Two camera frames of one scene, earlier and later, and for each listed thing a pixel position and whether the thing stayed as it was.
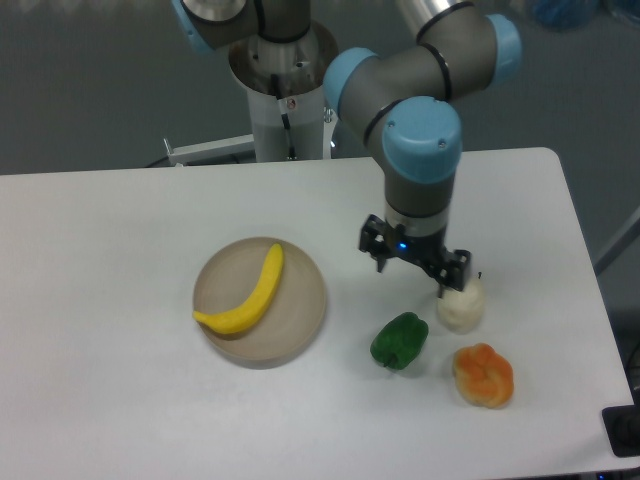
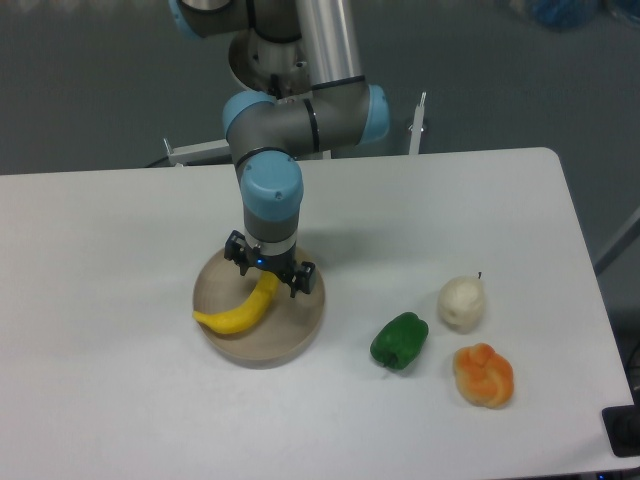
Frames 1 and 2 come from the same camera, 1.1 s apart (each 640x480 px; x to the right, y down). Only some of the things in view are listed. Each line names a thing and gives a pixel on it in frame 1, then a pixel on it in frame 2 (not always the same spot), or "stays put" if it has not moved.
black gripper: x=381 y=239 to x=284 y=265
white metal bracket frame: x=179 y=156 stays put
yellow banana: x=242 y=317 stays put
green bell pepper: x=399 y=341 stays put
